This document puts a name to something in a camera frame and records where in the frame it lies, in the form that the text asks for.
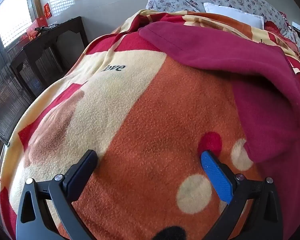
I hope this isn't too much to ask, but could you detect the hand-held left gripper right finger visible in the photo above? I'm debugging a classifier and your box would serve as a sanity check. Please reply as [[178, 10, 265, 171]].
[[201, 151, 283, 240]]

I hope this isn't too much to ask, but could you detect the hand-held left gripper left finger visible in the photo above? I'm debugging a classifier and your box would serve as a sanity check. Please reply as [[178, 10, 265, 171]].
[[16, 149, 98, 240]]

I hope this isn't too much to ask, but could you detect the magenta fleece garment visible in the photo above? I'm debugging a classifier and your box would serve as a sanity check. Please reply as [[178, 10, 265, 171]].
[[137, 21, 300, 240]]

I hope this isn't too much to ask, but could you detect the orange red cream printed blanket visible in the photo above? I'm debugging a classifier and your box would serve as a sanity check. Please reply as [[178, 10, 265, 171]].
[[0, 9, 300, 240]]

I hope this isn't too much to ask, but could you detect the dark wooden table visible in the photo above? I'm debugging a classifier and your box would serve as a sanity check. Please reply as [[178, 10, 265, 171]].
[[9, 16, 89, 98]]

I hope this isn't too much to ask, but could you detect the red gift box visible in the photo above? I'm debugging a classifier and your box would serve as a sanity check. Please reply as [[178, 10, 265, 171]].
[[26, 17, 49, 41]]

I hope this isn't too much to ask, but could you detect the red patterned pillow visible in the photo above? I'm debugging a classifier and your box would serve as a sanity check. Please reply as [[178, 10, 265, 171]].
[[264, 20, 294, 40]]

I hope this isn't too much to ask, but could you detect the white pillow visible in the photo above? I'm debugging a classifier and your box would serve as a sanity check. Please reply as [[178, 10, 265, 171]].
[[203, 2, 265, 29]]

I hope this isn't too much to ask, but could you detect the window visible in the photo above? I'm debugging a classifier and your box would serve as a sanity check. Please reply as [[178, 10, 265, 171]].
[[0, 0, 37, 48]]

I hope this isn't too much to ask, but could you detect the red paper wall decoration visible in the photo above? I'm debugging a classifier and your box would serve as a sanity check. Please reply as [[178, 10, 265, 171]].
[[43, 2, 53, 19]]

